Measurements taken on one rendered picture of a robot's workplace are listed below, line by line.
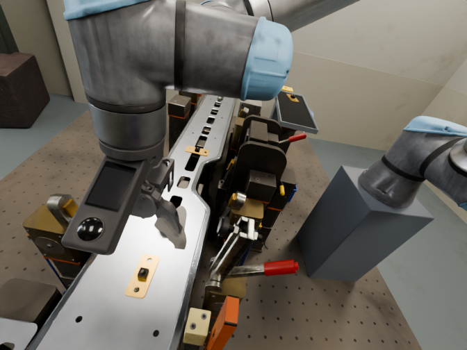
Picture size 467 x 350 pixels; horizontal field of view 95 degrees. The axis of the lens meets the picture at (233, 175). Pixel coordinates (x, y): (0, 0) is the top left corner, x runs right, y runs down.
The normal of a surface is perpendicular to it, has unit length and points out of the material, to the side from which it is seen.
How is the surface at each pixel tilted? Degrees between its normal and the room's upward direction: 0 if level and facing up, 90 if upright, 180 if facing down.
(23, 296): 0
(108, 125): 89
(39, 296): 0
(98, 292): 0
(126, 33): 83
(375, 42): 90
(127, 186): 28
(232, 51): 68
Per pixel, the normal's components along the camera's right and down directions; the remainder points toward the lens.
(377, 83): 0.02, 0.64
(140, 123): 0.61, 0.59
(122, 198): 0.16, -0.37
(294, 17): 0.29, 0.86
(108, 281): 0.19, -0.76
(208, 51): 0.22, 0.45
